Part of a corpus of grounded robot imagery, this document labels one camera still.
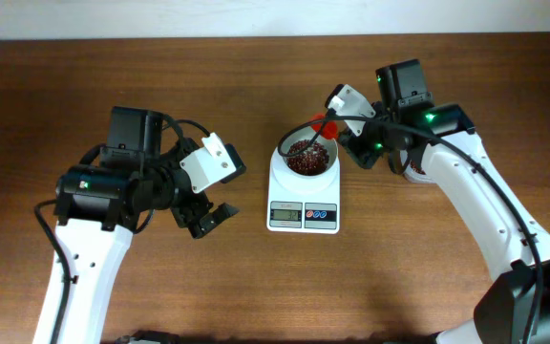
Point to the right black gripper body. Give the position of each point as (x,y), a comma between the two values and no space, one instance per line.
(357,149)

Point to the clear plastic bean container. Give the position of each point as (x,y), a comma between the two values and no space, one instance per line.
(412,172)

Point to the white plastic bowl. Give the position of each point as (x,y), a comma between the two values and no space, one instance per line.
(307,133)

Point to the red adzuki beans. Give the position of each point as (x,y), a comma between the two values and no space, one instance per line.
(311,162)

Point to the white digital kitchen scale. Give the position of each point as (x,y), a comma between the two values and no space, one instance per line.
(302,207)

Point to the orange measuring scoop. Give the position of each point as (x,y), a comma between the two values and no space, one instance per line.
(329,132)

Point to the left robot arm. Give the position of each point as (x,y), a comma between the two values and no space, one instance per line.
(145,165)

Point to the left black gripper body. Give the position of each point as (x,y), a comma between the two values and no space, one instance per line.
(186,206)

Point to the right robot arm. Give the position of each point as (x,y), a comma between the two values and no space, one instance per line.
(442,142)

